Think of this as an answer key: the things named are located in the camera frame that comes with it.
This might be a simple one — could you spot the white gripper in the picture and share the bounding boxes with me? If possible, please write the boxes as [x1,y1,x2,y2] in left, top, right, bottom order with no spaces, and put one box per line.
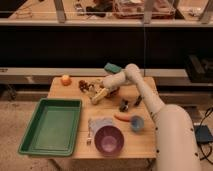
[90,79,108,105]

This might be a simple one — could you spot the green sponge block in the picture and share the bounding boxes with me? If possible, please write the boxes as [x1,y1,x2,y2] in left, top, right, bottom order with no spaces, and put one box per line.
[104,63,122,74]

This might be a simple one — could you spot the small dark toy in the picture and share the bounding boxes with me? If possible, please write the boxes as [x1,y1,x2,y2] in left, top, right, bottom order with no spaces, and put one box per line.
[119,99,129,112]

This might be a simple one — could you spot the black box on floor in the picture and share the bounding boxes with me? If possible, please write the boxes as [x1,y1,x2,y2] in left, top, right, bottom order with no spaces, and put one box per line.
[195,125,213,144]

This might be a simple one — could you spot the silver fork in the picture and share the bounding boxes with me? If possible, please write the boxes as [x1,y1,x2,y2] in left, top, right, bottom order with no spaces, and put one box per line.
[87,119,92,145]

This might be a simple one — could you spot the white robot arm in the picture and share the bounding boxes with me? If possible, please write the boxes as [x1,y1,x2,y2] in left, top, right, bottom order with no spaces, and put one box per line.
[91,63,202,171]

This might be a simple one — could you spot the green plastic tray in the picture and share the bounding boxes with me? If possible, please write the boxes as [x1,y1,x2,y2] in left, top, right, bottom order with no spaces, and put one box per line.
[18,98,82,157]

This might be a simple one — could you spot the small blue cup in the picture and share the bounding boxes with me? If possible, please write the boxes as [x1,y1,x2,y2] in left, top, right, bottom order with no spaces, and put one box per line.
[130,116,144,132]

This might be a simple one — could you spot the orange fruit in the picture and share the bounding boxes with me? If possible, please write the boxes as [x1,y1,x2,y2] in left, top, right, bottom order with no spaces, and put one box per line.
[61,75,72,86]

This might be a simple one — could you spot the purple bowl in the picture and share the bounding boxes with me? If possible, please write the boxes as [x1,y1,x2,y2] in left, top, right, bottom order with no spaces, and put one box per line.
[94,125,124,157]

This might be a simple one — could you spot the dark eggplant piece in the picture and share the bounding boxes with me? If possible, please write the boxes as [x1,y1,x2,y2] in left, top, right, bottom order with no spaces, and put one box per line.
[134,95,142,107]

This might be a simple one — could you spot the orange carrot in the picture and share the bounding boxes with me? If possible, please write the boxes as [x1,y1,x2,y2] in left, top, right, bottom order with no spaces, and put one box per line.
[114,114,131,122]

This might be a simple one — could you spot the brown bowl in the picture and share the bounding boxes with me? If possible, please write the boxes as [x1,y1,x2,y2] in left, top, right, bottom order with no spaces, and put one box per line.
[105,88,120,98]

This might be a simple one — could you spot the wooden table board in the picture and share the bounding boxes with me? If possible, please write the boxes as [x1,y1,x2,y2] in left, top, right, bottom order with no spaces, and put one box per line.
[48,77,156,159]

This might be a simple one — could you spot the light blue cloth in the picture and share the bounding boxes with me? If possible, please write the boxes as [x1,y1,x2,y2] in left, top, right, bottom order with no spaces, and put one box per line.
[89,117,114,135]

